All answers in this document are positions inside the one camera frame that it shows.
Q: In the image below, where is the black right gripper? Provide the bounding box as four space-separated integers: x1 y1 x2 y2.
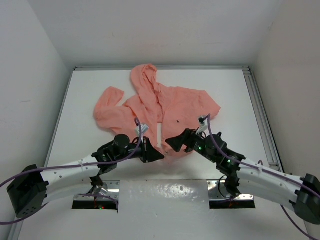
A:
165 127 217 164

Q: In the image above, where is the salmon pink hooded jacket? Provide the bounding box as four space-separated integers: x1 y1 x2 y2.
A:
93 64 221 162

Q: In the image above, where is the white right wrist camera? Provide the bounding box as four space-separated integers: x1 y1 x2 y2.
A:
196 115 208 135

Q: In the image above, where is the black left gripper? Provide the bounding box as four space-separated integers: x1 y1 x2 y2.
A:
115 135 164 163

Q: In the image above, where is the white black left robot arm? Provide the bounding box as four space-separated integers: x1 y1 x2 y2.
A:
7 134 164 219

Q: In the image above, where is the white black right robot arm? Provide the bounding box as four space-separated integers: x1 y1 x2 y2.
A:
166 128 320 225

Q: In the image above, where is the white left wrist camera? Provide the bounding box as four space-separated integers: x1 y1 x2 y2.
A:
135 123 149 136

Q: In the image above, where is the metal base plate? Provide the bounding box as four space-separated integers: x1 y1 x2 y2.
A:
73 179 254 204

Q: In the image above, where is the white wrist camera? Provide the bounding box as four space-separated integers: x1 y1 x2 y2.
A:
196 115 208 135
135 123 149 136

